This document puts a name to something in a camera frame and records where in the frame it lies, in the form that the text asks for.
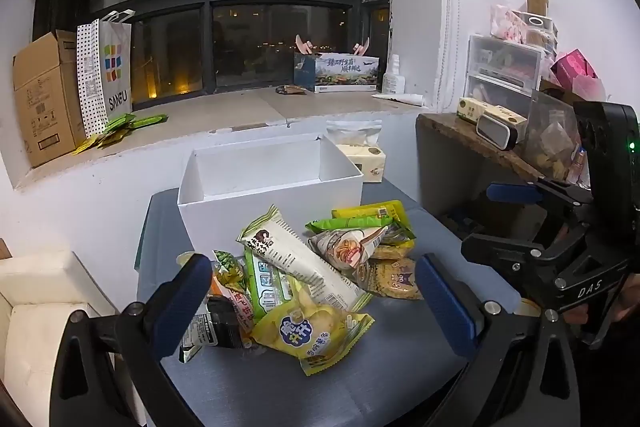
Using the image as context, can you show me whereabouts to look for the white plastic bottle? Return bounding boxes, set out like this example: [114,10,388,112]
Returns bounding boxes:
[382,54,407,95]

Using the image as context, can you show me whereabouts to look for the person's right hand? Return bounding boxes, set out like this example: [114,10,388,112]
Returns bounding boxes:
[614,273,640,323]

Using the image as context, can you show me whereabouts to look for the small orange snack packet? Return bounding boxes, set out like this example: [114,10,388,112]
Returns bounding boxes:
[370,246,415,261]

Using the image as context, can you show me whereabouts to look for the brown cat print packet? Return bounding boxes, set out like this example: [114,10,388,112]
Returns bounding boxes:
[350,258,423,300]

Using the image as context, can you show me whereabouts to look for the slim green snack packet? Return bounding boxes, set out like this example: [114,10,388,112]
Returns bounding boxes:
[306,214,393,233]

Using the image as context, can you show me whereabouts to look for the wooden side shelf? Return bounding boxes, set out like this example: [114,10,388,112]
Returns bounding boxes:
[415,112,591,248]

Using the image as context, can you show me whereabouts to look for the long white snack packet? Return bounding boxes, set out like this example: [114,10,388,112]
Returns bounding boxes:
[236,205,373,313]

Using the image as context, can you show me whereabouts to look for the orange cake packet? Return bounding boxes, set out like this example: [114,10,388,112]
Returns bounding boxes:
[210,264,256,343]

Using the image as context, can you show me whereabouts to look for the pink floral pouch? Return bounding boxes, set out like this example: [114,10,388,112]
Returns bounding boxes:
[490,4,528,45]

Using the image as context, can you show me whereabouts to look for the white dotted shopping bag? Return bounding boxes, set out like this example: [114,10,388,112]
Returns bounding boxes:
[76,9,137,138]

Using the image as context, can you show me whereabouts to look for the cream leather sofa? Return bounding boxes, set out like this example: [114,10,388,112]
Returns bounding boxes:
[0,249,146,427]

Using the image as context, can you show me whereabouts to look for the pile of green sachets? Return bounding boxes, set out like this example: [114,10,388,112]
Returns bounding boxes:
[72,113,168,155]

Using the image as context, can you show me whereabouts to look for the clear drawer organizer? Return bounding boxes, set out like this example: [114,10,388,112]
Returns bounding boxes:
[465,34,546,118]

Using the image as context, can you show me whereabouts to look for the brown cardboard box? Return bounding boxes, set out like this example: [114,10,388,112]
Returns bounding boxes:
[12,30,88,168]

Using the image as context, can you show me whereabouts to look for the grey-blue tablecloth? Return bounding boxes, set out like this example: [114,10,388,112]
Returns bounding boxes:
[134,179,523,427]

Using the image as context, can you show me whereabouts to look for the white and black speaker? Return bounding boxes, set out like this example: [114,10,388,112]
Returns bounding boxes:
[475,113,521,151]

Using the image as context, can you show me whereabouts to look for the yellow chip packet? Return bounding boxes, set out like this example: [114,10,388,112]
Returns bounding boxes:
[250,287,376,377]

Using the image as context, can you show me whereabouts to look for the small green pea packet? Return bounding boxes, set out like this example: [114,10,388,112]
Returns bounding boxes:
[212,250,248,293]

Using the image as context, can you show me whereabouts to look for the clear plastic container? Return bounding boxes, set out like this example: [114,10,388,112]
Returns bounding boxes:
[522,89,591,180]

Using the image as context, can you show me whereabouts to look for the landscape print tissue box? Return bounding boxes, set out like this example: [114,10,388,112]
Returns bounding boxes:
[293,52,380,94]

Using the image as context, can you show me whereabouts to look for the white cardboard box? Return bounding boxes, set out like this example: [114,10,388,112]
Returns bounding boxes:
[177,133,365,258]

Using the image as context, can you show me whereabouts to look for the pink box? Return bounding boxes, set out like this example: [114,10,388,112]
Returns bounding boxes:
[550,49,598,90]

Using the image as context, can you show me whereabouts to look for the small cream tissue pack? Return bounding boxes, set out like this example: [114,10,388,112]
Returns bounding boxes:
[457,97,493,125]
[487,105,528,130]

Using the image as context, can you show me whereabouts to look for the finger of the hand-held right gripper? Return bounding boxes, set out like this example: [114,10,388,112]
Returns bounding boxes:
[486,177,593,212]
[460,231,566,278]

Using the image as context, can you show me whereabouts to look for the clear zip bag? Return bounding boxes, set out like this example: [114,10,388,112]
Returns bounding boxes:
[325,119,381,146]

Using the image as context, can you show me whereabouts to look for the long green snack packet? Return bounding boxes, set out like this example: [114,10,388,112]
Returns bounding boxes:
[243,247,296,320]

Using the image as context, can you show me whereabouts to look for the yellow tissue pack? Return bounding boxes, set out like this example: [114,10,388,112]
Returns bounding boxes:
[336,143,387,184]

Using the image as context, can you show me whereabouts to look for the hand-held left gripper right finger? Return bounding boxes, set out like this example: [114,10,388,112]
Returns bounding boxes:
[415,253,581,427]

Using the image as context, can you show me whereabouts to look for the small clear bottle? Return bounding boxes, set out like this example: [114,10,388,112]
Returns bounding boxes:
[566,143,591,188]

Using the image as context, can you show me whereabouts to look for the dark framed window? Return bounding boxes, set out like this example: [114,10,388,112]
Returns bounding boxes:
[32,0,393,100]

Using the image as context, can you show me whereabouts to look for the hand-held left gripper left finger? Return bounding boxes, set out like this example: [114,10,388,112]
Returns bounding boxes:
[50,253,213,427]

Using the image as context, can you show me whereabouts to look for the black and white packet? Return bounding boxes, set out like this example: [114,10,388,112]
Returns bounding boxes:
[178,294,246,364]

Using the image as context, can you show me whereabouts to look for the noodle print snack packet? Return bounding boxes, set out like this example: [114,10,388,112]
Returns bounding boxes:
[308,224,396,272]

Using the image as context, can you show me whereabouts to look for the yellow snack packet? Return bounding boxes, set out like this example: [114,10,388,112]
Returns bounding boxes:
[331,200,411,228]

